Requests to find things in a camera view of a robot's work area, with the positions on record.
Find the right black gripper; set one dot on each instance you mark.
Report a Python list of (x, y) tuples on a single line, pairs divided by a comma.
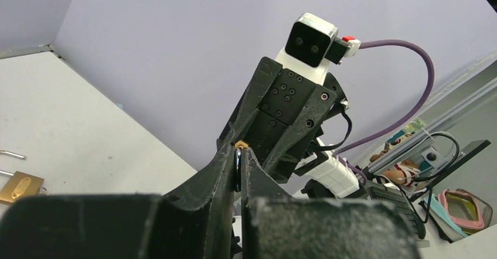
[(279, 114)]

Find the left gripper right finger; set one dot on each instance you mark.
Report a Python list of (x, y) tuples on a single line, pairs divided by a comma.
[(277, 225)]

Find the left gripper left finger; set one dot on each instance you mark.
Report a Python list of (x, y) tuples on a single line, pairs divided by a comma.
[(192, 221)]

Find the small brass padlock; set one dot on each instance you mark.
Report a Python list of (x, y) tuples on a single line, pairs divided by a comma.
[(238, 148)]

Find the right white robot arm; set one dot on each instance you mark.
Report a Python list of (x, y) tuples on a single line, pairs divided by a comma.
[(321, 163)]

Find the black keyboard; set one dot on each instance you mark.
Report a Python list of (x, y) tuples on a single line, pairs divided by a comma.
[(382, 193)]

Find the person in striped shirt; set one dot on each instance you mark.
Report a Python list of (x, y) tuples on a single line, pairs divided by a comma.
[(402, 173)]

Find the large brass padlock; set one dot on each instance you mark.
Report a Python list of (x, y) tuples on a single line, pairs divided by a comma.
[(19, 185)]

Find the pink framed container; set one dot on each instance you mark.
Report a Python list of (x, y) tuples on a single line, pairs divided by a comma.
[(466, 210)]

